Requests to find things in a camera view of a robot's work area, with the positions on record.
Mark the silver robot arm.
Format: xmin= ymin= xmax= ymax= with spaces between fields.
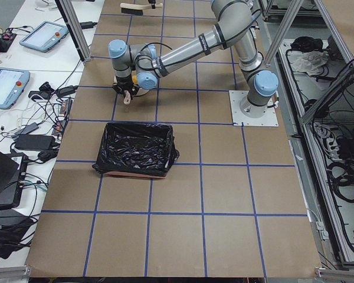
xmin=108 ymin=0 xmax=278 ymax=119

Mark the white crumpled cloth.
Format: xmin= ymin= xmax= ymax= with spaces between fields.
xmin=291 ymin=51 xmax=329 ymax=76

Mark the teach pendant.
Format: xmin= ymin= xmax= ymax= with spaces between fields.
xmin=0 ymin=67 xmax=30 ymax=110
xmin=19 ymin=21 xmax=69 ymax=52

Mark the beige hand brush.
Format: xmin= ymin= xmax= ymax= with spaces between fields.
xmin=120 ymin=3 xmax=163 ymax=15

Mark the lower teach pendant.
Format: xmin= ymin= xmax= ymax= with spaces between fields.
xmin=0 ymin=67 xmax=30 ymax=110

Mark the black lined trash bin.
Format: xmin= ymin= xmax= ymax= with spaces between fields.
xmin=92 ymin=121 xmax=180 ymax=179

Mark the black laptop computer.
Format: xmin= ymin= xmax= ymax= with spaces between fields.
xmin=0 ymin=152 xmax=28 ymax=210

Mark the aluminium frame post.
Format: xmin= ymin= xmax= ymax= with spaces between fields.
xmin=55 ymin=0 xmax=91 ymax=63

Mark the black power adapter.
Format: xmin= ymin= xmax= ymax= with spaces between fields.
xmin=14 ymin=134 xmax=55 ymax=151

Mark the beige plastic dustpan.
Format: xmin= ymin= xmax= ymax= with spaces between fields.
xmin=121 ymin=83 xmax=149 ymax=105

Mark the upper teach pendant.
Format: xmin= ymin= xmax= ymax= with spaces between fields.
xmin=19 ymin=21 xmax=69 ymax=52

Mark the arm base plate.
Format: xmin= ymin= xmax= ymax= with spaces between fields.
xmin=229 ymin=90 xmax=278 ymax=127

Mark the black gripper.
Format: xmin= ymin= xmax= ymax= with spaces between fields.
xmin=112 ymin=75 xmax=139 ymax=95

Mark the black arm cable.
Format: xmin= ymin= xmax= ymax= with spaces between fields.
xmin=129 ymin=42 xmax=173 ymax=71

